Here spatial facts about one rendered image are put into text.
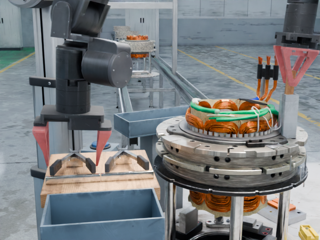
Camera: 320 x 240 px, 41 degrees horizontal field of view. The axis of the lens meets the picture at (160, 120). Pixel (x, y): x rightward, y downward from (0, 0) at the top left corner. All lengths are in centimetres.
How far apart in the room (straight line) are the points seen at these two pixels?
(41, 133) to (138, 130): 46
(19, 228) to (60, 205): 228
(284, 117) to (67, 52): 44
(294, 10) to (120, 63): 36
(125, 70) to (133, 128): 47
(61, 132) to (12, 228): 188
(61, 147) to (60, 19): 55
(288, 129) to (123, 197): 37
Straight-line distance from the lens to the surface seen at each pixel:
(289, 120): 90
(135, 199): 71
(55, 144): 118
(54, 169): 74
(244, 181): 84
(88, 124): 71
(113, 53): 66
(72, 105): 71
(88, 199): 70
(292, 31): 86
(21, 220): 309
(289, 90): 89
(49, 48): 115
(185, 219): 106
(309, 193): 148
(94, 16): 71
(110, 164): 74
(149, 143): 120
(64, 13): 69
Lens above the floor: 134
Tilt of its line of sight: 14 degrees down
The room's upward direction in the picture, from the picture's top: straight up
